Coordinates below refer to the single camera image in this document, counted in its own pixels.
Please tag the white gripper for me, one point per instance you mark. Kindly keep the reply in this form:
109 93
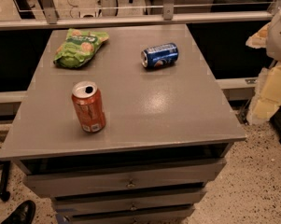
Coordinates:
279 36

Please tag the blue pepsi can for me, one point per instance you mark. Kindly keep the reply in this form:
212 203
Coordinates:
159 56

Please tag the orange soda can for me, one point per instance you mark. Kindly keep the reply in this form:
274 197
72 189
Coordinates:
87 101

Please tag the grey drawer cabinet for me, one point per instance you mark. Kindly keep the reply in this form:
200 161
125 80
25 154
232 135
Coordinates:
167 130

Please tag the green chip bag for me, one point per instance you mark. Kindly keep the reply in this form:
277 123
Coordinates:
79 47

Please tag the black leather shoe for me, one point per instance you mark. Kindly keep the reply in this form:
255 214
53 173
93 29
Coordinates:
23 214

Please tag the black stand leg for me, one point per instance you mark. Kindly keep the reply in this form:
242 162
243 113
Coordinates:
4 193

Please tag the metal guard rail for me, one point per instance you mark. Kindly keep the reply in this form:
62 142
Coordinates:
63 14

